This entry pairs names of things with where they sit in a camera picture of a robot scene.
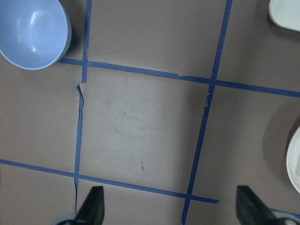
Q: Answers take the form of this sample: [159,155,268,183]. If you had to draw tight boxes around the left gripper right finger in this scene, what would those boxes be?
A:
[236,185,277,225]

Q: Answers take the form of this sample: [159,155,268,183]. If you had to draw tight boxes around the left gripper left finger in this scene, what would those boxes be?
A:
[74,186,105,225]

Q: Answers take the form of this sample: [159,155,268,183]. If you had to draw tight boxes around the cream round plate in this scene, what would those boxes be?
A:
[286,127,300,193]

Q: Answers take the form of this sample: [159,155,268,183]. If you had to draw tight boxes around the blue bowl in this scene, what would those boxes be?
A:
[0,0,72,70]

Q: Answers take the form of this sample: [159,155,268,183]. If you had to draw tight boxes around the cream bear tray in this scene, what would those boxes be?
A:
[268,0,300,32]

